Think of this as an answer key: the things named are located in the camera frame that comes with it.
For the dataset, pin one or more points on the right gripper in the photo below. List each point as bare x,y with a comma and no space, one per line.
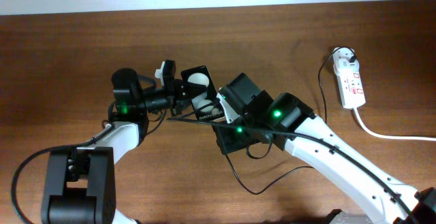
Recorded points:
226,141

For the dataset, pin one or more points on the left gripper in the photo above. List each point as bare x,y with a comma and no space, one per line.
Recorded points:
181,99

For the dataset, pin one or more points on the black smartphone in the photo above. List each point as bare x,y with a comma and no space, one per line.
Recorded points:
200,75

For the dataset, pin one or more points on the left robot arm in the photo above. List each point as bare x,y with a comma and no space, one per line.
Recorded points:
80,181

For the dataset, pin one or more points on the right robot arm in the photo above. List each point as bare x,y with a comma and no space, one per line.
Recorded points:
292,126

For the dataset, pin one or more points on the white USB charger adapter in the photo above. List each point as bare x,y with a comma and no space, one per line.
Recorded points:
345,64

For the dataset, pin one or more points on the white power strip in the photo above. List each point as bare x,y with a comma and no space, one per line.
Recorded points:
350,85

